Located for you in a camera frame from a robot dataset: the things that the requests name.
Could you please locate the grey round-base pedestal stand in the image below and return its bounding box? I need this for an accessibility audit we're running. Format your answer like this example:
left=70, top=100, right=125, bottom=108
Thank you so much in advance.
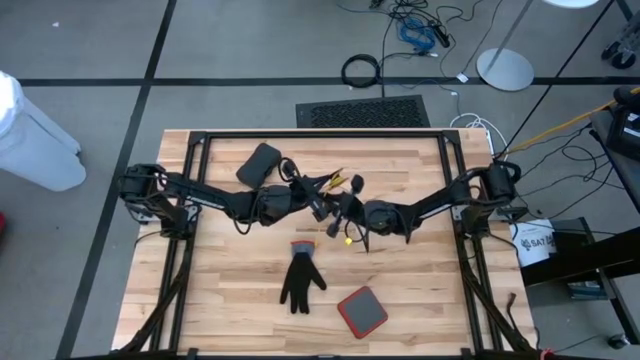
left=475, top=0, right=601, bottom=93

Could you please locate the white floor cable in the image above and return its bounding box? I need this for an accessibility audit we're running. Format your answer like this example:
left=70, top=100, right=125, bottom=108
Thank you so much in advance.
left=448, top=112, right=510, bottom=161

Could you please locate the blue floor cable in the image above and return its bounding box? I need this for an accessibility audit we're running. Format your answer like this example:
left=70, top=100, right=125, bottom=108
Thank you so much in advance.
left=398, top=17, right=437, bottom=51

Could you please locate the black power strip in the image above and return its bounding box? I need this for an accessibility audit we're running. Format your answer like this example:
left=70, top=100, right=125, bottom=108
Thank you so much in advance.
left=428, top=19, right=452, bottom=49

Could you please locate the thin yellow cord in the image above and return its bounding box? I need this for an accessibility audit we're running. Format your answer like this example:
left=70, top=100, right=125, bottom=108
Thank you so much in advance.
left=314, top=168, right=350, bottom=246

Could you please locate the black electronics box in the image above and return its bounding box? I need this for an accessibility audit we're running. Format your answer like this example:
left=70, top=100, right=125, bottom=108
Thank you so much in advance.
left=612, top=85, right=640, bottom=162

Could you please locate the yellow floor extension cord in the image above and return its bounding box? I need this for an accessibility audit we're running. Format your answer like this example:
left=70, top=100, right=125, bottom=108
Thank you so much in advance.
left=508, top=87, right=640, bottom=154

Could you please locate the red square box grey lid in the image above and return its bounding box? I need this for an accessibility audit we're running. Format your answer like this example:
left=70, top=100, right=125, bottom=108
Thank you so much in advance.
left=336, top=285, right=390, bottom=340

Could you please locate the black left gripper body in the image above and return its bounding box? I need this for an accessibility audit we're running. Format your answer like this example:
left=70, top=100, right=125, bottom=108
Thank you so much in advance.
left=259, top=157, right=330, bottom=224

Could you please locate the black equipment cart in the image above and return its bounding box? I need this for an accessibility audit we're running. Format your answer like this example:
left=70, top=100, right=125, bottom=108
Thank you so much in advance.
left=519, top=107, right=640, bottom=346

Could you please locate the black metal table frame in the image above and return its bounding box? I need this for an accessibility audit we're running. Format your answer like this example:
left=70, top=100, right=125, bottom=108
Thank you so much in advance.
left=114, top=129, right=539, bottom=360

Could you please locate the brown strap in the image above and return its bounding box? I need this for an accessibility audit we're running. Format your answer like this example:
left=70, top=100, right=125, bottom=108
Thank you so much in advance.
left=504, top=292, right=521, bottom=331

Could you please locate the white plastic bin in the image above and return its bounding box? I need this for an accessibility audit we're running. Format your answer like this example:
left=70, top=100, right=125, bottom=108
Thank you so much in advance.
left=0, top=69, right=87, bottom=193

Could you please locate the black caster chair base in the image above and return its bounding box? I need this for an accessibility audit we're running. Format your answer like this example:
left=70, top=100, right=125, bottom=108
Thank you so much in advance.
left=602, top=19, right=640, bottom=70

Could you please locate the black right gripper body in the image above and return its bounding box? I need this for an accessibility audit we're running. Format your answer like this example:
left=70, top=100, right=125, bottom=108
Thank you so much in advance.
left=327, top=174, right=369, bottom=238

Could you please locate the black floor vent grate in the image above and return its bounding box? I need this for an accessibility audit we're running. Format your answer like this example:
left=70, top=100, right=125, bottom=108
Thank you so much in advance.
left=295, top=94, right=432, bottom=129

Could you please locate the black glove grey red cuff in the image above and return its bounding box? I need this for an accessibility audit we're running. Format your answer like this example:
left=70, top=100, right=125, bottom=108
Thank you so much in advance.
left=278, top=240, right=329, bottom=315

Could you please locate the black zippered case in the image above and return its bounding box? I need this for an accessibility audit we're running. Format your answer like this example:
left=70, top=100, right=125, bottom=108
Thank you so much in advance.
left=235, top=142, right=284, bottom=190

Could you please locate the coiled black floor cable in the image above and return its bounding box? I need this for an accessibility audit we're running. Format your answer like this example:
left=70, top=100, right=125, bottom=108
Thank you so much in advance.
left=341, top=53, right=383, bottom=90

